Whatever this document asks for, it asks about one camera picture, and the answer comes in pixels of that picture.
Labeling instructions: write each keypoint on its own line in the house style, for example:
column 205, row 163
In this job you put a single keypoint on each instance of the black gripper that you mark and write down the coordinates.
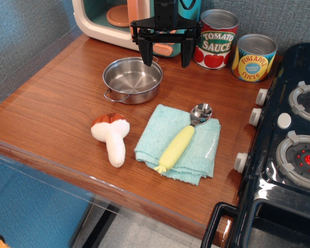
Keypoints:
column 172, row 22

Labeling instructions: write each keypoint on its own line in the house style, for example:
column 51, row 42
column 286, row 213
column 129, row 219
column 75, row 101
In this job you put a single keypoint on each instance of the yellow handled metal spoon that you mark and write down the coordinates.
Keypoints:
column 199, row 115

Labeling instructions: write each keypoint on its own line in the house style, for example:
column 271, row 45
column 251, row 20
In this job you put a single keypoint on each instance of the small steel pot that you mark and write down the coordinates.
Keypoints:
column 130, row 81

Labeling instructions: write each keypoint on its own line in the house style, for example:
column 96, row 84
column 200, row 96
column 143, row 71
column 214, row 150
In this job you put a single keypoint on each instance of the tomato sauce can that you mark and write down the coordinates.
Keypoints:
column 217, row 36

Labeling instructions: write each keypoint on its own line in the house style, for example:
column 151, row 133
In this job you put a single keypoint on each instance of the toy microwave oven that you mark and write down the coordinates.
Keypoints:
column 109, row 21

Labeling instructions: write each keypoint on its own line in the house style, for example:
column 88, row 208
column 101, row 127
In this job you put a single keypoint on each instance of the pineapple slices can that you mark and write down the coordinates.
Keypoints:
column 254, row 56

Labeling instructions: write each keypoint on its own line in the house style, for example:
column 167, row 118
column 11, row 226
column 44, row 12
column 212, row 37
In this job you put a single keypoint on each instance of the plush mushroom toy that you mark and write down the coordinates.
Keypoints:
column 111, row 129

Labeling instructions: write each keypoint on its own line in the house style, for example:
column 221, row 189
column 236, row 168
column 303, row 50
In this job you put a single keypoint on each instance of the light blue folded cloth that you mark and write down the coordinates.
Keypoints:
column 197, row 161

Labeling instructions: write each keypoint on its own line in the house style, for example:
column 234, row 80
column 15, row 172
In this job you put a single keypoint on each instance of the white stove knob upper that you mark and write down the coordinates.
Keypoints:
column 261, row 97

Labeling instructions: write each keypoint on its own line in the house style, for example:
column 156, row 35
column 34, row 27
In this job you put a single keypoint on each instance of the white stove knob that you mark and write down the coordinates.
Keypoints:
column 261, row 97
column 255, row 116
column 240, row 162

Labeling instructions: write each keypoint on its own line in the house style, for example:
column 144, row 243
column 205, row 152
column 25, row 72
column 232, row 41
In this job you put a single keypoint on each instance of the white stove knob middle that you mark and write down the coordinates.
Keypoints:
column 255, row 116

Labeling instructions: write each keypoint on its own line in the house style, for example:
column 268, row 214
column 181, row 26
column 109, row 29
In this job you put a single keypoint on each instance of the white stove knob lower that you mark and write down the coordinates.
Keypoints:
column 240, row 162

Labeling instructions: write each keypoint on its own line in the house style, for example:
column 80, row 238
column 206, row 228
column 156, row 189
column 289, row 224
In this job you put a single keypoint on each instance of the dark toy stove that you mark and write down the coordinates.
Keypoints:
column 274, row 194

